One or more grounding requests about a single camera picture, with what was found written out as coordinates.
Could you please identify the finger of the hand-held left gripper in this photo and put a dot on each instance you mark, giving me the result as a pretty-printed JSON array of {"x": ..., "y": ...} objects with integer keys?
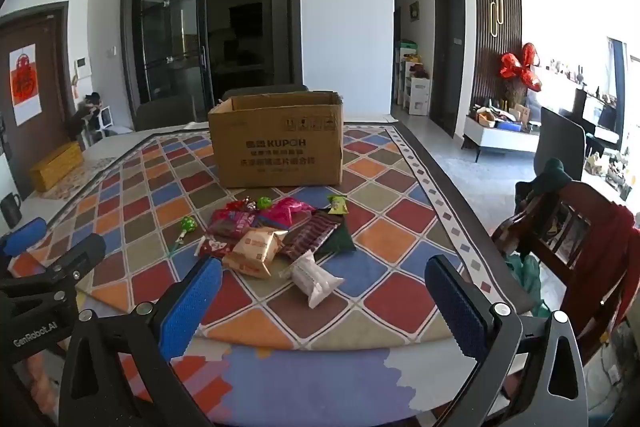
[
  {"x": 75, "y": 259},
  {"x": 25, "y": 233}
]

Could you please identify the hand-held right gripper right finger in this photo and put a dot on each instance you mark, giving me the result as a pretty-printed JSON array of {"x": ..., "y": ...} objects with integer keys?
[{"x": 457, "y": 307}]

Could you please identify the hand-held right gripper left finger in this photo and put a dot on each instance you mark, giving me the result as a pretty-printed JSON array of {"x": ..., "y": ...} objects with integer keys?
[{"x": 192, "y": 307}]

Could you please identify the red white patterned snack packet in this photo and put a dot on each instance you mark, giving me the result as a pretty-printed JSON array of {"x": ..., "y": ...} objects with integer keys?
[{"x": 212, "y": 248}]

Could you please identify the green lollipop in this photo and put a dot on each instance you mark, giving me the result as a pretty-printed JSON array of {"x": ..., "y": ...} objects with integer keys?
[
  {"x": 263, "y": 203},
  {"x": 188, "y": 224}
]

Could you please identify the beige snack packet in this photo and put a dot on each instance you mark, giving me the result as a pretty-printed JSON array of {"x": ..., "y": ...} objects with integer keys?
[{"x": 255, "y": 252}]

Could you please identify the red snack packet blue label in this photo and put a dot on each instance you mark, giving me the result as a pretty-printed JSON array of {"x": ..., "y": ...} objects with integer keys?
[{"x": 232, "y": 223}]

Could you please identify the small red candy packet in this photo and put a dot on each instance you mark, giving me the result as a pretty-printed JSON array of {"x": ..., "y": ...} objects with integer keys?
[{"x": 235, "y": 206}]

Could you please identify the brown gold candy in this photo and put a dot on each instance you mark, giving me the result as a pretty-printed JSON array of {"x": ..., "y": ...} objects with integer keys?
[{"x": 251, "y": 205}]

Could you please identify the pink snack packet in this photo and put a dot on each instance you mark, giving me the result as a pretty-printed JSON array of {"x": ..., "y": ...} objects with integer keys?
[{"x": 287, "y": 212}]

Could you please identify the dark green snack packet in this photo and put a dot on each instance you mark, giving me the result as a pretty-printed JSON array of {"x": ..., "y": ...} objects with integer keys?
[{"x": 340, "y": 239}]

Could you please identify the brown striped snack packet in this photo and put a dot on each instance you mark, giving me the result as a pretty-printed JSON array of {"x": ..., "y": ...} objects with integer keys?
[{"x": 310, "y": 234}]

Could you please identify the small yellow-green snack packet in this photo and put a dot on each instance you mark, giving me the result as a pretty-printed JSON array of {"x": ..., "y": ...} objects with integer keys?
[{"x": 337, "y": 205}]

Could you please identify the brown cardboard box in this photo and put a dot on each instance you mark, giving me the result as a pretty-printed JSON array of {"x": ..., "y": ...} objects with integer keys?
[{"x": 275, "y": 147}]

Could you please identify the black mug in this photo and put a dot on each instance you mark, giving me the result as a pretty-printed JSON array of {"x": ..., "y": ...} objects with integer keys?
[{"x": 10, "y": 212}]

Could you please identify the yellow wooden box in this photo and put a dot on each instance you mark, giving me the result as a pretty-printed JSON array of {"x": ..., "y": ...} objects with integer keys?
[{"x": 55, "y": 167}]

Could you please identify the green plastic bag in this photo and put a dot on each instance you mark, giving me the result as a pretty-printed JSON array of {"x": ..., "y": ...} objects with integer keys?
[{"x": 527, "y": 277}]

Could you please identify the colourful checked tablecloth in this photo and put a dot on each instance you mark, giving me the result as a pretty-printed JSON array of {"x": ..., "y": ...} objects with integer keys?
[{"x": 380, "y": 227}]

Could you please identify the black bag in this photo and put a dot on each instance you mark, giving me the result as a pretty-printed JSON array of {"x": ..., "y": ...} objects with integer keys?
[{"x": 82, "y": 112}]

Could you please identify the white stool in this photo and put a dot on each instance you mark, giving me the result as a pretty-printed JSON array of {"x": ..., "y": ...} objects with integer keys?
[{"x": 106, "y": 119}]

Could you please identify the brown wooden chair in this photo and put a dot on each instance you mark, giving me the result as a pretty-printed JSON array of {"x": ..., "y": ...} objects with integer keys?
[{"x": 575, "y": 227}]

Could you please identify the red white door poster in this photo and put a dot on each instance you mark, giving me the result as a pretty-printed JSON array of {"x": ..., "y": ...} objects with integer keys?
[{"x": 25, "y": 82}]

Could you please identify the dark green garment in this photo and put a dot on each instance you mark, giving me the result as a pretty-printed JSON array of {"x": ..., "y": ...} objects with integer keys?
[{"x": 550, "y": 174}]

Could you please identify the brown door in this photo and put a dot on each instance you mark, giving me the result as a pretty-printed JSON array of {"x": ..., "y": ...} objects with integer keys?
[{"x": 55, "y": 72}]

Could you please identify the red cloth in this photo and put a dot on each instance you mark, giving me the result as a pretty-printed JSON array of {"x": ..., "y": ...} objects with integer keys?
[{"x": 615, "y": 257}]

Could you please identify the white low cabinet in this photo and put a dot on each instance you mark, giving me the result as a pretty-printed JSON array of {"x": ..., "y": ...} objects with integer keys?
[{"x": 495, "y": 141}]

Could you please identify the grey dining chair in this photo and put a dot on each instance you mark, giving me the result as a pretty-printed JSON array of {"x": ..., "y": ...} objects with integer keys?
[
  {"x": 265, "y": 90},
  {"x": 165, "y": 112}
]

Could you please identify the dark grey chair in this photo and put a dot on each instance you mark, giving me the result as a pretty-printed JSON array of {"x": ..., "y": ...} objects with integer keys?
[{"x": 560, "y": 142}]

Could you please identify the white shelf unit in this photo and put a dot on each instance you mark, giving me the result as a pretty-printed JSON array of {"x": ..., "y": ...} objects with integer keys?
[{"x": 417, "y": 92}]

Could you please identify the dark glass sliding door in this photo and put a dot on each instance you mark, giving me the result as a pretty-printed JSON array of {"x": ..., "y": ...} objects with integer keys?
[{"x": 170, "y": 32}]

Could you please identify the dark interior door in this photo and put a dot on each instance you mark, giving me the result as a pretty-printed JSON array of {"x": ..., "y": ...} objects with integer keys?
[{"x": 452, "y": 57}]

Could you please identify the red flower decoration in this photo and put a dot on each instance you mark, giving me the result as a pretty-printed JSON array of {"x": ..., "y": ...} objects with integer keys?
[{"x": 527, "y": 57}]

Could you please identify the white wall intercom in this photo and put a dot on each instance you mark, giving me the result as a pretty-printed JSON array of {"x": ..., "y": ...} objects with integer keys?
[{"x": 82, "y": 67}]

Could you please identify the dark slatted wall panel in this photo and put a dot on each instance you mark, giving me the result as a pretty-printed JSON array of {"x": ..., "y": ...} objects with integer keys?
[{"x": 500, "y": 57}]

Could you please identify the small wall picture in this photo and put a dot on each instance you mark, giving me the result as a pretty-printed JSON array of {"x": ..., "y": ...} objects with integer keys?
[{"x": 414, "y": 11}]

